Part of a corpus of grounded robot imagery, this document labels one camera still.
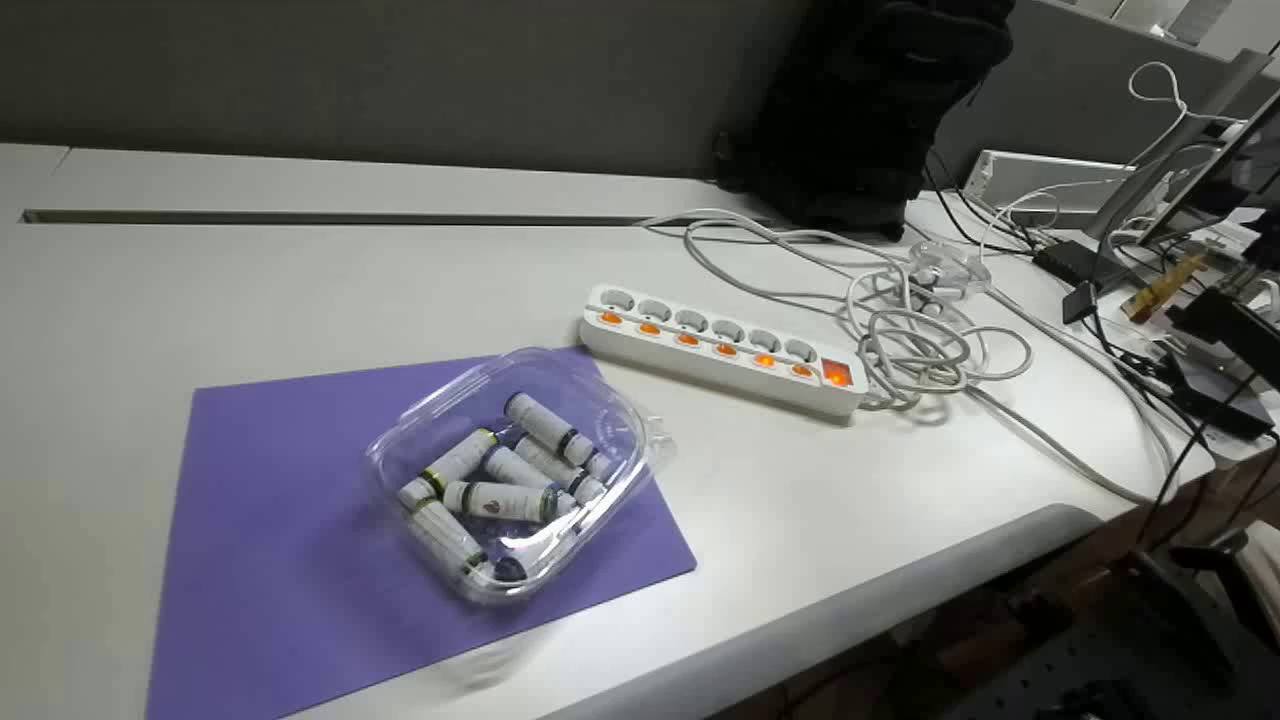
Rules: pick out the purple rectangular mat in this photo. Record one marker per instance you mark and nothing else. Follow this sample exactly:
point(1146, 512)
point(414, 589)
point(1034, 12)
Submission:
point(280, 563)

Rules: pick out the white power strip orange switches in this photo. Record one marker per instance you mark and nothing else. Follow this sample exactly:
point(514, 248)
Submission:
point(715, 345)

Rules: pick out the clear plastic clamshell container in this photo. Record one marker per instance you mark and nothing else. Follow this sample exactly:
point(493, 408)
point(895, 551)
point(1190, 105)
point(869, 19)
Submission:
point(584, 402)

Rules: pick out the white flat box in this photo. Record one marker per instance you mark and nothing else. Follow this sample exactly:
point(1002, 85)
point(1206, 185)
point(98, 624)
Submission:
point(1046, 181)

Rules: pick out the yellow wooden stick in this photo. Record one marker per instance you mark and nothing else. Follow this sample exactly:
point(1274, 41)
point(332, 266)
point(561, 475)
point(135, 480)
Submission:
point(1165, 281)

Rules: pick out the silver metal stand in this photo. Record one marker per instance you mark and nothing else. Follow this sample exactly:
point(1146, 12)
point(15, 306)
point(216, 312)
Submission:
point(1173, 167)

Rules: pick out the black clamp device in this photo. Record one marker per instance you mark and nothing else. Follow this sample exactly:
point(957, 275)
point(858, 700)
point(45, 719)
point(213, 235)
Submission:
point(1235, 328)

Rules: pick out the white tube black cap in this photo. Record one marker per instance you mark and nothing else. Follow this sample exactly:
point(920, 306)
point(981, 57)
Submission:
point(514, 468)
point(505, 500)
point(544, 426)
point(456, 462)
point(567, 468)
point(447, 536)

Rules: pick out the black bag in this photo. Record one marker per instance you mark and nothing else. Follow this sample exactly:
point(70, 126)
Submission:
point(866, 105)

